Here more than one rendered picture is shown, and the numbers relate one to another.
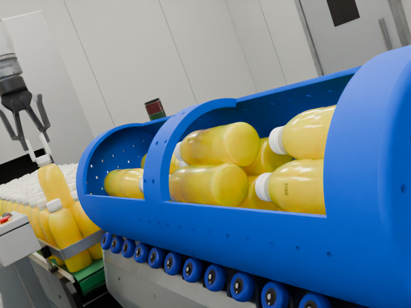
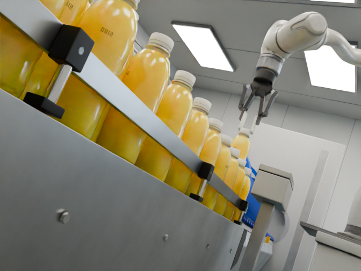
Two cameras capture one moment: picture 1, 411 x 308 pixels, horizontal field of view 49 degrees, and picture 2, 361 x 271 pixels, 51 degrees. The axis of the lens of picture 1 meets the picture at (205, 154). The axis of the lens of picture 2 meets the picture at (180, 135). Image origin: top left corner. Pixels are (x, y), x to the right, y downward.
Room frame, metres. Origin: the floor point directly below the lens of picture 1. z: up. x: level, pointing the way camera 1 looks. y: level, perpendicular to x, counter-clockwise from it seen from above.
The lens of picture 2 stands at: (2.25, 1.39, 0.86)
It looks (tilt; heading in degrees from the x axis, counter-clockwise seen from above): 11 degrees up; 234
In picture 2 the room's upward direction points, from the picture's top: 22 degrees clockwise
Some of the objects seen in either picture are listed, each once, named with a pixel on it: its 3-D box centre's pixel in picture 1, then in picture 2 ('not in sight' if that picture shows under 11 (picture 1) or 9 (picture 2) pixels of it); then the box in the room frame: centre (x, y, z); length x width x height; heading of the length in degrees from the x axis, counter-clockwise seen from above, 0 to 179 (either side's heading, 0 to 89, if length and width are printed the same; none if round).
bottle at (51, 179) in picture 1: (57, 191); (236, 157); (1.30, 0.44, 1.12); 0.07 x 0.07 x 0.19
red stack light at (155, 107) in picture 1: (154, 107); not in sight; (1.72, 0.12, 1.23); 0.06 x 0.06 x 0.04
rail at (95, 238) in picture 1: (128, 220); not in sight; (1.28, 0.27, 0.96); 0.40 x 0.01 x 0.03; 121
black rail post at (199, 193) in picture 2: not in sight; (202, 182); (1.72, 0.79, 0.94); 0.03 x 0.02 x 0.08; 31
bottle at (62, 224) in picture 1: (68, 236); (236, 196); (1.23, 0.44, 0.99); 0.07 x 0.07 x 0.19
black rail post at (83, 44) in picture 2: not in sight; (61, 70); (2.15, 1.05, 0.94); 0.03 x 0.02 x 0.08; 31
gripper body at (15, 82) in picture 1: (14, 95); (262, 84); (1.30, 0.44, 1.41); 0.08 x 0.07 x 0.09; 120
